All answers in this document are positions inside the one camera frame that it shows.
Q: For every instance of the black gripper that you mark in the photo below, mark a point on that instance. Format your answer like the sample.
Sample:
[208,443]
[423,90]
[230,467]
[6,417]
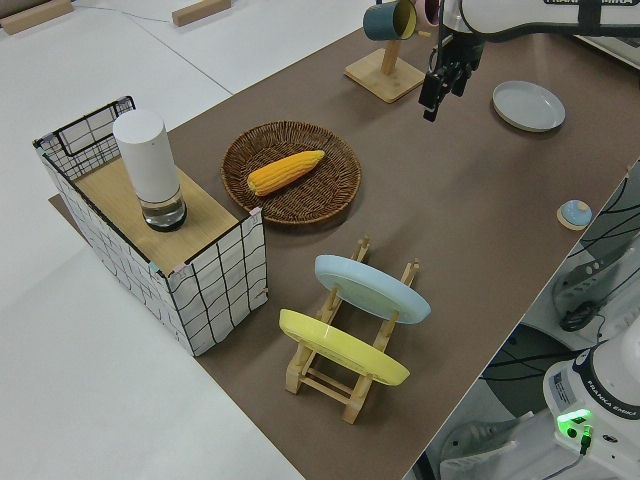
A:
[457,52]

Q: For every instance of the gray round plate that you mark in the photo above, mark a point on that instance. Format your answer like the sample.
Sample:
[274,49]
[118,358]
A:
[527,107]

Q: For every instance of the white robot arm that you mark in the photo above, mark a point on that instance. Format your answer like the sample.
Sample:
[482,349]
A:
[530,20]

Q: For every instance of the light blue plate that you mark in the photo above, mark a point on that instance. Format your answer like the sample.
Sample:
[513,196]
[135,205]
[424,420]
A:
[370,292]

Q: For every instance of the yellow plate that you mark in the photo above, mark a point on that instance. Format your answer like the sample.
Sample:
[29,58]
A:
[340,347]

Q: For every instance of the wooden mug tree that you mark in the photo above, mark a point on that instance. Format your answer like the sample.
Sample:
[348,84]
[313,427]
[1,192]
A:
[385,75]

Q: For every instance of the pink mug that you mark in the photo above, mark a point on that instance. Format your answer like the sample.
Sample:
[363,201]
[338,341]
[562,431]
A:
[430,12]

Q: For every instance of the teal mug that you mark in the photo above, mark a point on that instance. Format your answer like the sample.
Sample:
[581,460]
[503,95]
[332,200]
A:
[382,22]

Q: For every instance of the round wicker basket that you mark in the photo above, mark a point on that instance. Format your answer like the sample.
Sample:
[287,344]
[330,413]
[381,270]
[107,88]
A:
[320,195]

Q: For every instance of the white toaster oven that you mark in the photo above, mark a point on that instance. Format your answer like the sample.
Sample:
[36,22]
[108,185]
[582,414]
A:
[615,50]

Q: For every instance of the blue knob on wooden disc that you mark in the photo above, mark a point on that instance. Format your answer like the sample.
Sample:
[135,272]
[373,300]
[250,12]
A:
[575,214]

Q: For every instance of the yellow corn cob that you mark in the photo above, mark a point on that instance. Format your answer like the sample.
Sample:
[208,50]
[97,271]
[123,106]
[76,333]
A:
[282,172]

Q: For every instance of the grey power strip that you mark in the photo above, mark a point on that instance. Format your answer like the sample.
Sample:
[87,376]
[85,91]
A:
[585,285]

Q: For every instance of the wooden block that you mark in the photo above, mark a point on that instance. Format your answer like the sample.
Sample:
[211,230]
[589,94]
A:
[35,15]
[200,11]

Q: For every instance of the black round plug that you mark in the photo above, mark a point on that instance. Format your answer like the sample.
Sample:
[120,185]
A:
[577,317]

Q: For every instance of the grid pattern shelf box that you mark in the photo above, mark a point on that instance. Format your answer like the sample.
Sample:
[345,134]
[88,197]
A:
[215,285]

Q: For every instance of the white cylinder bottle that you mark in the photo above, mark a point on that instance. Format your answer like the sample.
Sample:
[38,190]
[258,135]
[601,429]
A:
[147,160]

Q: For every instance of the wooden dish rack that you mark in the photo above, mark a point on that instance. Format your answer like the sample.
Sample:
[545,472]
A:
[322,382]

